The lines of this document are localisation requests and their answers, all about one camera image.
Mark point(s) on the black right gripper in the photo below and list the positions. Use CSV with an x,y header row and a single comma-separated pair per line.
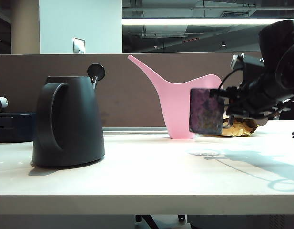
x,y
251,100

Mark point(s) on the pink plastic watering can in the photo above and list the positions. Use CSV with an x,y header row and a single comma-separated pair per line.
x,y
175,107

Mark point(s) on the dark blue tool case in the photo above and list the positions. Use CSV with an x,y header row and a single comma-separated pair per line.
x,y
11,128

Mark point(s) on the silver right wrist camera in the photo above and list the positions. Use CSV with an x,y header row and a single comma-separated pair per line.
x,y
237,61

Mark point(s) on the dark glass mug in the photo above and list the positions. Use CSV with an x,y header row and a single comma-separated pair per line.
x,y
204,112

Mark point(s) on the brown desk divider panel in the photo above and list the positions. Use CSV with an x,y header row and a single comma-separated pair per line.
x,y
137,100

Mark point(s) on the red ceiling sign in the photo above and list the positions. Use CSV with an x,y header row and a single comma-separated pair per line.
x,y
190,40

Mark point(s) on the black plastic watering kettle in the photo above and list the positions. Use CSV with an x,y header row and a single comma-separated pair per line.
x,y
84,124

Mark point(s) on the small ceiling spotlight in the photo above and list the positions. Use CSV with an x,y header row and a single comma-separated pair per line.
x,y
223,44

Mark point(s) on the yellow potato chips bag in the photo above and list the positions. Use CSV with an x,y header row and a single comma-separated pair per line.
x,y
239,130

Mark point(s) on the black table leg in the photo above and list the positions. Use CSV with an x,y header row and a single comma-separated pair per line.
x,y
146,221

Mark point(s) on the silver wall switch plate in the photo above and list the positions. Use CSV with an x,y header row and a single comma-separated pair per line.
x,y
79,45

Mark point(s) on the white cylindrical tool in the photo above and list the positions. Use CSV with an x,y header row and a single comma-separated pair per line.
x,y
0,102

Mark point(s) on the long ceiling light strip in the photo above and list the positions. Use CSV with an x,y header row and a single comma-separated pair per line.
x,y
196,21

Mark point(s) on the black office chair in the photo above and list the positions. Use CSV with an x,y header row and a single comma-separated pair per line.
x,y
293,115

